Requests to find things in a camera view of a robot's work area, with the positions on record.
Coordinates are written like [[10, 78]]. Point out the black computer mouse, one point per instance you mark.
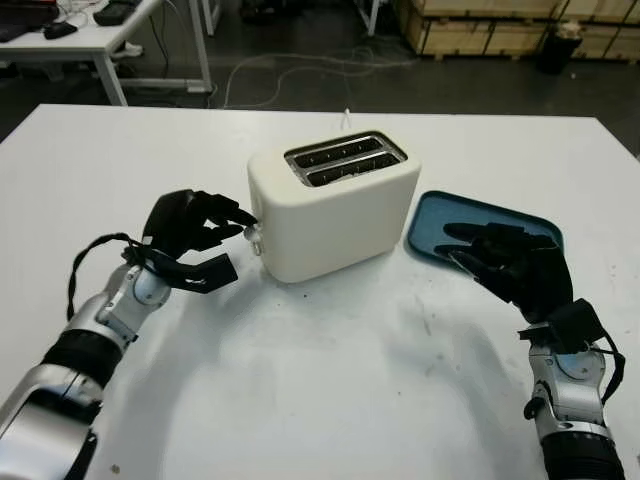
[[60, 30]]

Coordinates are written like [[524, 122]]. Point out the white toaster lever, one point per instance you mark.
[[252, 232]]

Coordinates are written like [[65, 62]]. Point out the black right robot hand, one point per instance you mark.
[[535, 275]]

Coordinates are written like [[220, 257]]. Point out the white desk frame legs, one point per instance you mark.
[[209, 15]]

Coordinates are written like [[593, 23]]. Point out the white shoes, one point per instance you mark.
[[131, 49]]

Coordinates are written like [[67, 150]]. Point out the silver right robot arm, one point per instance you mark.
[[570, 395]]

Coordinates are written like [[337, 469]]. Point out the black waste bin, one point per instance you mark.
[[560, 50]]

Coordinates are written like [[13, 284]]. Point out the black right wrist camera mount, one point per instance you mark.
[[575, 320]]

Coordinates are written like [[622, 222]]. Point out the silver toaster knob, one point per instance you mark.
[[257, 247]]

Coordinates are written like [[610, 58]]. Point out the wooden crate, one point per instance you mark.
[[475, 30], [615, 30]]

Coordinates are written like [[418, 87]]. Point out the white two-slot toaster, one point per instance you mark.
[[340, 225]]

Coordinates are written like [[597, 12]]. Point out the blue plastic tray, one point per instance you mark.
[[430, 220]]

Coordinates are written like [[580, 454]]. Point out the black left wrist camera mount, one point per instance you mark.
[[210, 272]]

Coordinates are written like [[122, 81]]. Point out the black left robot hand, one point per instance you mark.
[[175, 220]]

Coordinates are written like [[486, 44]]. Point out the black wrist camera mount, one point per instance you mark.
[[210, 272], [575, 320]]

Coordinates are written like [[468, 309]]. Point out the white office desk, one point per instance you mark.
[[75, 37]]

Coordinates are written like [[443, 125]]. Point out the black desktop device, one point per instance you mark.
[[112, 12]]

